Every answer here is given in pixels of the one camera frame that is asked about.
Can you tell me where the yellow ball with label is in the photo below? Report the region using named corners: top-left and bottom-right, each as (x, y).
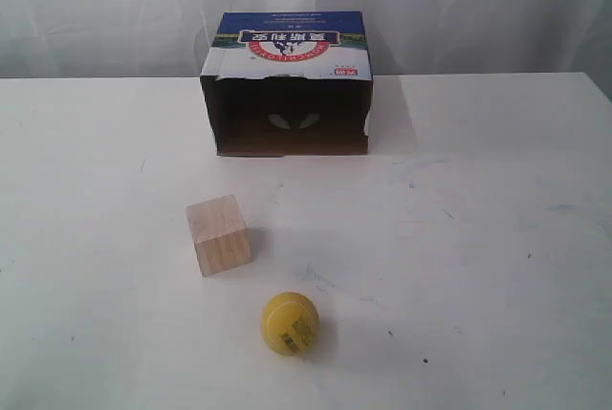
top-left (261, 291), bottom-right (320, 356)

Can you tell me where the blue white cardboard box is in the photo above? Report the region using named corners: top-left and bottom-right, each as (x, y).
top-left (200, 11), bottom-right (373, 157)

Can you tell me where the light wooden cube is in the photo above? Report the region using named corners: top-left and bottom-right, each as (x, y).
top-left (186, 195), bottom-right (252, 277)

